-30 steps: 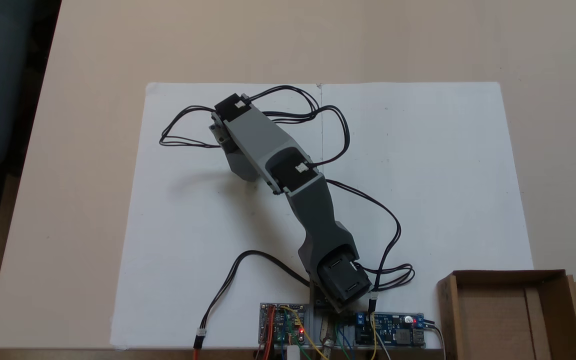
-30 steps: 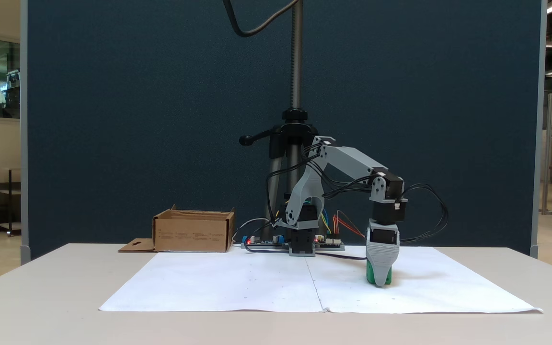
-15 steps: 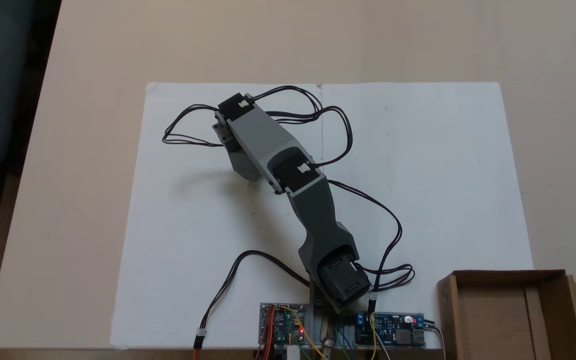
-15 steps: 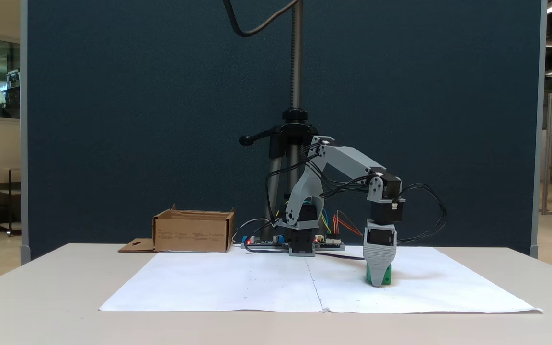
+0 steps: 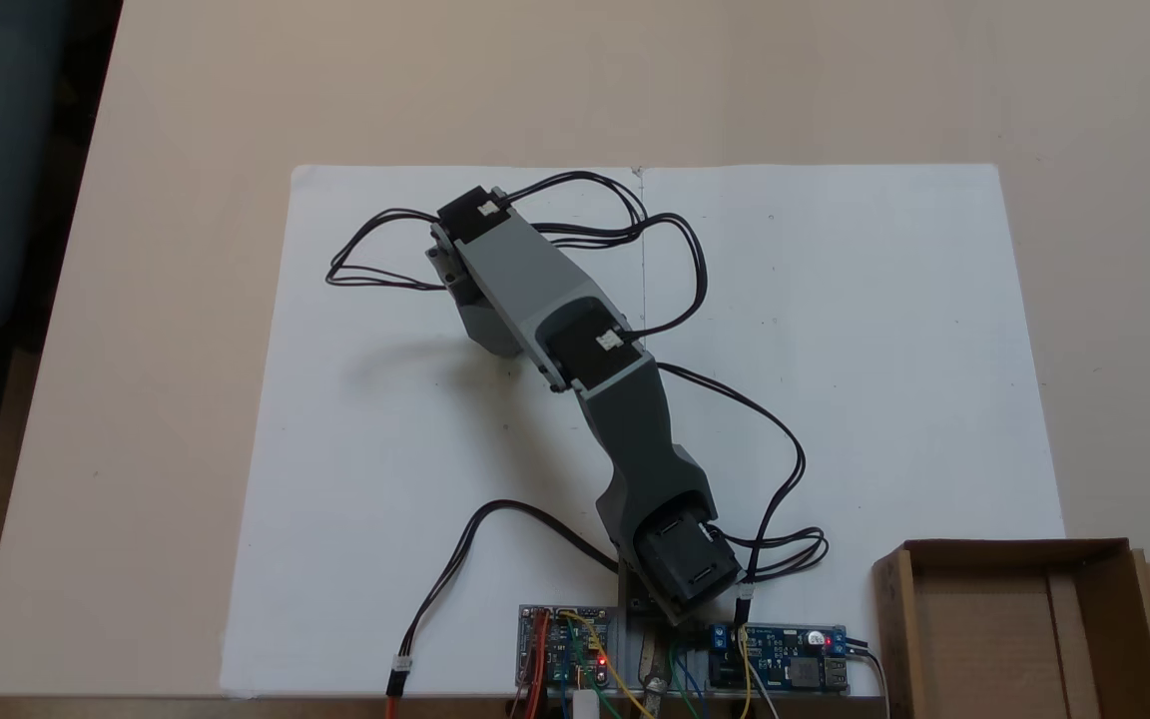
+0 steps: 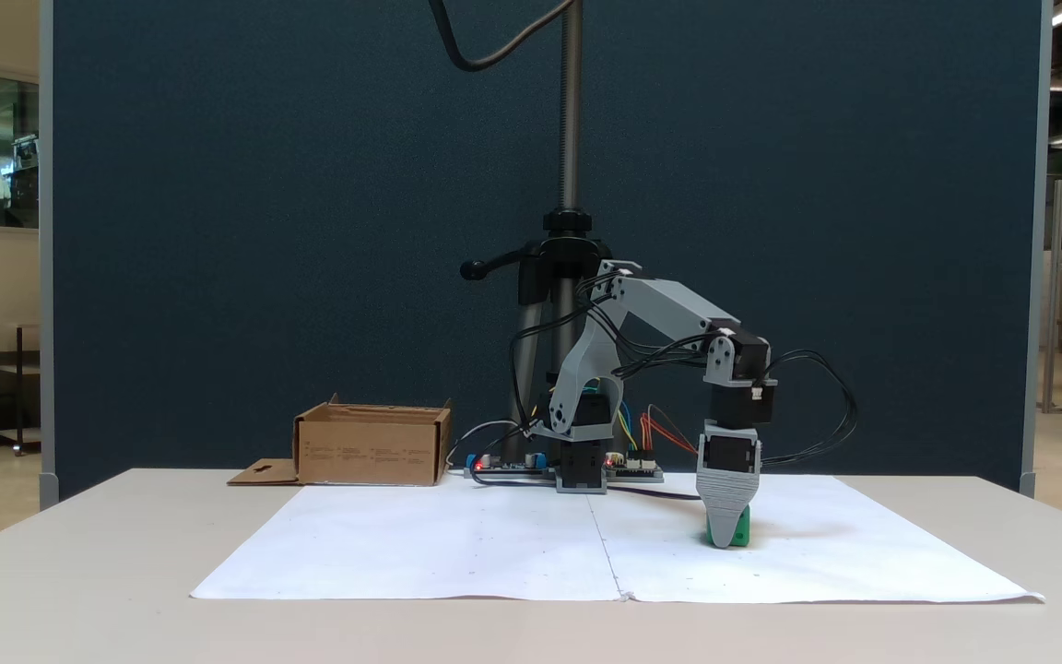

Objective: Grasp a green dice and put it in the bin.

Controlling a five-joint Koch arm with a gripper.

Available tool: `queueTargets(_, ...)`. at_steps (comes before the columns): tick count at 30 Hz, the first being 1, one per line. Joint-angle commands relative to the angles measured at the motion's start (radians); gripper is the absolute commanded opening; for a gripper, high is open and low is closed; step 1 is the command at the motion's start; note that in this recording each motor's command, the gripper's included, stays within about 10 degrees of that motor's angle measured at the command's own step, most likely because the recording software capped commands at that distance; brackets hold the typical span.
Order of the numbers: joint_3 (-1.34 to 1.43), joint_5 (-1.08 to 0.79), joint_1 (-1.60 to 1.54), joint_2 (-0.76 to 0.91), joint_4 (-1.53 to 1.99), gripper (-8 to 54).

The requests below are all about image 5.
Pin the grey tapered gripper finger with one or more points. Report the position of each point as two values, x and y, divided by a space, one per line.
490 325

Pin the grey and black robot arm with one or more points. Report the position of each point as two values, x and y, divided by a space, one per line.
635 439

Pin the white paper sheet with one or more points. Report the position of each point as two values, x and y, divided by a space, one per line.
385 449

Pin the circuit board with red LED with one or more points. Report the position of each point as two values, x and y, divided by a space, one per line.
565 649

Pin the blue circuit board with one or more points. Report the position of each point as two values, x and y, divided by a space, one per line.
785 664

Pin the brown cardboard box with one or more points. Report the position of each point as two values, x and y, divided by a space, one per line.
984 639

